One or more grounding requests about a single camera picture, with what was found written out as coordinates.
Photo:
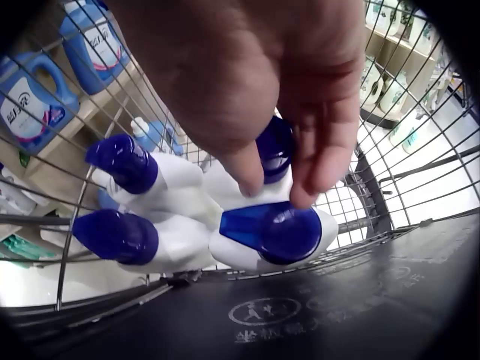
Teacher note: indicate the person's right hand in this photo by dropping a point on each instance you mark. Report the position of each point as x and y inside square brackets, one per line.
[243, 67]

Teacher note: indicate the person's right fingers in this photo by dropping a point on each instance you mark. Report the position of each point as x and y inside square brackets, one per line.
[318, 168]

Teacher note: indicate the person's right thumb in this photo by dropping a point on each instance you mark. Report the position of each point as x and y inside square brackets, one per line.
[240, 165]

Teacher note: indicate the white bottle with blue cap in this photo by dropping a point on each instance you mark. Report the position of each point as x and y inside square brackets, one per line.
[240, 251]
[277, 150]
[120, 236]
[123, 165]

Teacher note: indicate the black cart seat flap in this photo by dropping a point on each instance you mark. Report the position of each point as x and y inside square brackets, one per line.
[300, 300]

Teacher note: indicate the shop shelf with blue jugs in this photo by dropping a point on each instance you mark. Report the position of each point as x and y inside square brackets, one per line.
[93, 41]

